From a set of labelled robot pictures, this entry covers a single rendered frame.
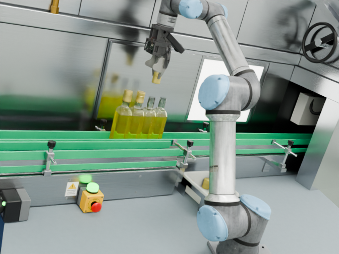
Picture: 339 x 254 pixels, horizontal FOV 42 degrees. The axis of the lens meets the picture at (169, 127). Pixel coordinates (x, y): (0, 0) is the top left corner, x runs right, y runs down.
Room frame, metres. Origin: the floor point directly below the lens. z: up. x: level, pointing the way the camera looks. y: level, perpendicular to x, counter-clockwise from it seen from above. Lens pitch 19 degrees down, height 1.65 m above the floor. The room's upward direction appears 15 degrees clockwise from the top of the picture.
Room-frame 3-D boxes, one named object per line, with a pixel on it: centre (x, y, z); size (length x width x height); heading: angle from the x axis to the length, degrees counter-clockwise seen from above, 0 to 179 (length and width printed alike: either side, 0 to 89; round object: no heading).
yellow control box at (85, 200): (1.46, 0.21, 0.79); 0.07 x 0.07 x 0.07; 38
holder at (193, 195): (1.79, -0.22, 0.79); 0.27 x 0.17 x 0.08; 38
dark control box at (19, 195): (1.29, 0.43, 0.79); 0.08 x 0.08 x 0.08; 38
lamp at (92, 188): (1.47, 0.22, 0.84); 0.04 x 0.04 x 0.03
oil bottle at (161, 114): (1.83, 0.06, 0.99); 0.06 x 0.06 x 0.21; 37
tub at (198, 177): (1.77, -0.24, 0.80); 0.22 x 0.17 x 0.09; 38
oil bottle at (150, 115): (1.79, 0.10, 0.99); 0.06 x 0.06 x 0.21; 38
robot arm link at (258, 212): (1.38, -0.35, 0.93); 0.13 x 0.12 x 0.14; 129
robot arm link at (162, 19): (1.77, 0.12, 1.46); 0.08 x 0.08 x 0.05
